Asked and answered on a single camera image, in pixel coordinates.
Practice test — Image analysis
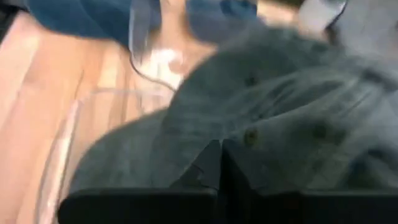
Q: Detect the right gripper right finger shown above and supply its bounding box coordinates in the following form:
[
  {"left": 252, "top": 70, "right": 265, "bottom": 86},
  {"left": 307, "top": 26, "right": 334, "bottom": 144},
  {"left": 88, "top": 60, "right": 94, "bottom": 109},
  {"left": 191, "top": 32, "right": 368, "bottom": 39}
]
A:
[{"left": 222, "top": 138, "right": 259, "bottom": 192}]

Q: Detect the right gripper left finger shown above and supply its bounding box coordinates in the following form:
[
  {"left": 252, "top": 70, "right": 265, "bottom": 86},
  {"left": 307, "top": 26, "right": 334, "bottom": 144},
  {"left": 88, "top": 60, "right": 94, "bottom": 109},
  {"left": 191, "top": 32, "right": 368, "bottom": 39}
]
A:
[{"left": 169, "top": 139, "right": 222, "bottom": 191}]

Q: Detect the dark green baseball cap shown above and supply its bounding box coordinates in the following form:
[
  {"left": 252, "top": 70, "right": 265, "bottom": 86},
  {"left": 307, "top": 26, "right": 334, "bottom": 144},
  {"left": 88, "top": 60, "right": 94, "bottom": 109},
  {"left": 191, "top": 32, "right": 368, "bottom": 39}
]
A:
[{"left": 68, "top": 17, "right": 398, "bottom": 195}]

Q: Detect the blue denim baseball cap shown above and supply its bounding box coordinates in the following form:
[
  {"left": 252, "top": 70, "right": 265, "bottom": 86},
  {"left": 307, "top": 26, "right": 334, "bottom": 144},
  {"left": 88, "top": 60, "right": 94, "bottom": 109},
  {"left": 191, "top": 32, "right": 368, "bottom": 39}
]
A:
[
  {"left": 185, "top": 0, "right": 259, "bottom": 43},
  {"left": 27, "top": 0, "right": 162, "bottom": 47}
]

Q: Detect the clear bin with ridged base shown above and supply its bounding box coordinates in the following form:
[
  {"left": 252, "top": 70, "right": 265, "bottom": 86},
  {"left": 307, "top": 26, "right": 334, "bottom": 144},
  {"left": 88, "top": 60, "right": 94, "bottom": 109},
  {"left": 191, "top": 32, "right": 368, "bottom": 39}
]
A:
[{"left": 32, "top": 86, "right": 175, "bottom": 224}]

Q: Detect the clear bin with handle cutout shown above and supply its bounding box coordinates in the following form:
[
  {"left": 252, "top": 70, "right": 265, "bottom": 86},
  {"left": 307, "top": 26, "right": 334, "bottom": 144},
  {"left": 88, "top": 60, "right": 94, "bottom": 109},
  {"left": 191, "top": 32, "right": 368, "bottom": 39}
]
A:
[{"left": 127, "top": 0, "right": 218, "bottom": 93}]

